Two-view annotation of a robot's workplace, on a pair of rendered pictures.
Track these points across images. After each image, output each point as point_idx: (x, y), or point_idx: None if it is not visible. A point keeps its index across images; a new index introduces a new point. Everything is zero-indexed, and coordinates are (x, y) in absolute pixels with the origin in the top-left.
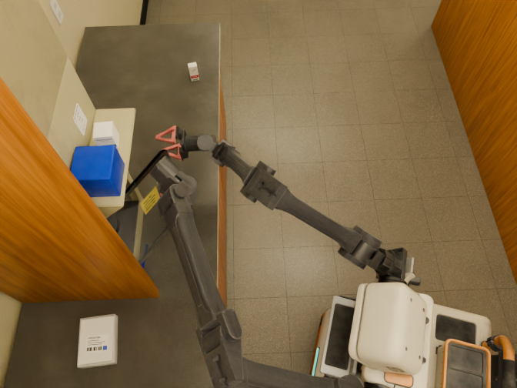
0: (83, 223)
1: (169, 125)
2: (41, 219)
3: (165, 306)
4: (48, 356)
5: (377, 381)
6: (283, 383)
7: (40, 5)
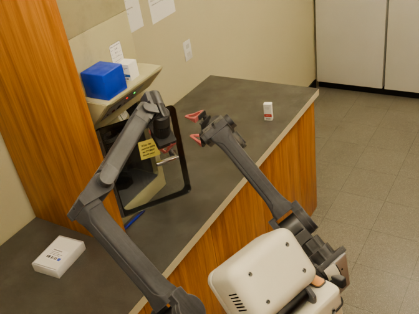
0: (68, 94)
1: None
2: (47, 83)
3: None
4: (22, 254)
5: None
6: (121, 244)
7: None
